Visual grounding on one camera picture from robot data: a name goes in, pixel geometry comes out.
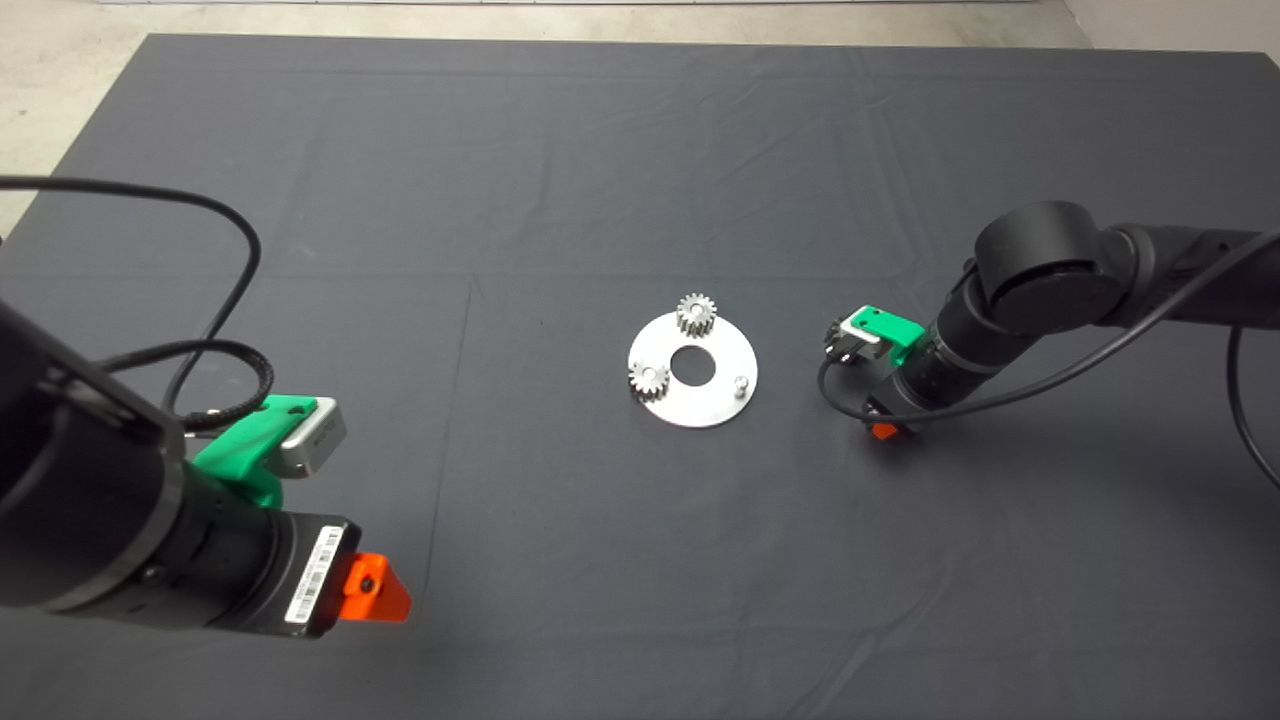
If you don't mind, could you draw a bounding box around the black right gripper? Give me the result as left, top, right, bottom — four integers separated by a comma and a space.
864, 372, 937, 442

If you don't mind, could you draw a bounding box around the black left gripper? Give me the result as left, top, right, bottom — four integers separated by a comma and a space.
240, 510, 413, 639

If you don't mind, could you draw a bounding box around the small steel gear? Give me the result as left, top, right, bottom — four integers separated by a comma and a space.
676, 292, 719, 338
628, 360, 671, 404

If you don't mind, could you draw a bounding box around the dark grey table cloth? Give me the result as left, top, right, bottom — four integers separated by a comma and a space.
0, 33, 1280, 720

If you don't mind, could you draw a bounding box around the round metal plate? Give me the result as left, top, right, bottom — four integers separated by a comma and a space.
627, 310, 759, 429

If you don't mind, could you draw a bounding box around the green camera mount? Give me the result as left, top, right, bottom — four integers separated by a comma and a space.
193, 393, 321, 509
860, 305, 926, 368

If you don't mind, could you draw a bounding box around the thin black camera cable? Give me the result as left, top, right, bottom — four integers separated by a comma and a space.
0, 175, 264, 413
817, 230, 1280, 491

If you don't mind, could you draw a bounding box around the braided black cable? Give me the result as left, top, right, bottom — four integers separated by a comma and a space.
100, 338, 274, 433

